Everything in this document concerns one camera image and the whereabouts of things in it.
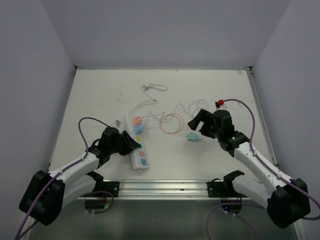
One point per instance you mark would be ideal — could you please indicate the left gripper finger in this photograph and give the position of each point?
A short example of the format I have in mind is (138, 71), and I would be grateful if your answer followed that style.
(129, 141)
(125, 151)

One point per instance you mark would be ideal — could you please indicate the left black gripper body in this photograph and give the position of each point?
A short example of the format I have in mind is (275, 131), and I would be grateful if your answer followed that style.
(120, 145)

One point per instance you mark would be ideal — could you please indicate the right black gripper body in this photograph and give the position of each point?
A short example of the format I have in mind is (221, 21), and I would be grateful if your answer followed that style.
(217, 132)

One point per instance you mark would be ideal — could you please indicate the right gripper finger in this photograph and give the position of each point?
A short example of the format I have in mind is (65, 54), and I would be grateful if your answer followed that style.
(200, 117)
(206, 129)

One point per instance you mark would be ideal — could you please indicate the green charger plug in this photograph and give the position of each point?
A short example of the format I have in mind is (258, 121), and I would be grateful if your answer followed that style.
(192, 136)

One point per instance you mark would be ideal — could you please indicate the white power strip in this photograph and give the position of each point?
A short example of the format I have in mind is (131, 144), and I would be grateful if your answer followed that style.
(139, 157)

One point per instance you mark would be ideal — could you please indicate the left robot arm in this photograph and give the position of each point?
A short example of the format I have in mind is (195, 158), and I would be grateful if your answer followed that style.
(49, 192)

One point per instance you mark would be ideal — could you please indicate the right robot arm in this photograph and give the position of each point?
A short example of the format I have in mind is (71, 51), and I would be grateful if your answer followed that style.
(284, 198)

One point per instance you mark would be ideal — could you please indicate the blue charger plug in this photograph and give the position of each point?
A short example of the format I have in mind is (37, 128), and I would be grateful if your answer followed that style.
(138, 129)

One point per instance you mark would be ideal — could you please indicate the orange charger plug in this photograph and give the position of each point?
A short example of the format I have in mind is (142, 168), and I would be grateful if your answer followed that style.
(136, 121)

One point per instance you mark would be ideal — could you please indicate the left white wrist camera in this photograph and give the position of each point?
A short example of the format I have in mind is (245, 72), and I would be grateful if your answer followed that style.
(116, 124)

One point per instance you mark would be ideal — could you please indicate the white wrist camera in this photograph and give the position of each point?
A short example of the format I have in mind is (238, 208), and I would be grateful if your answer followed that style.
(220, 105)
(116, 124)

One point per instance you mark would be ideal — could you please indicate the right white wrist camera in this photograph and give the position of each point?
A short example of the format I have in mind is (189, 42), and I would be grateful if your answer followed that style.
(220, 105)

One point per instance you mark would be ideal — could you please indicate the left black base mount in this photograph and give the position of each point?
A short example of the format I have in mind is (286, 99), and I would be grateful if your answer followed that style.
(112, 187)

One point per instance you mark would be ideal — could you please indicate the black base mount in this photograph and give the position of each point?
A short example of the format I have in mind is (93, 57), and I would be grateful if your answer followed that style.
(112, 187)
(217, 188)

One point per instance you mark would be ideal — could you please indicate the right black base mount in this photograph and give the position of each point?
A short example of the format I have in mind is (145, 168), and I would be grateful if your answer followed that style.
(217, 188)

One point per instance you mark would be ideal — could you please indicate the aluminium rail frame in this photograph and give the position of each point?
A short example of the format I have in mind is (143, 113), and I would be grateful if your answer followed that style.
(160, 188)

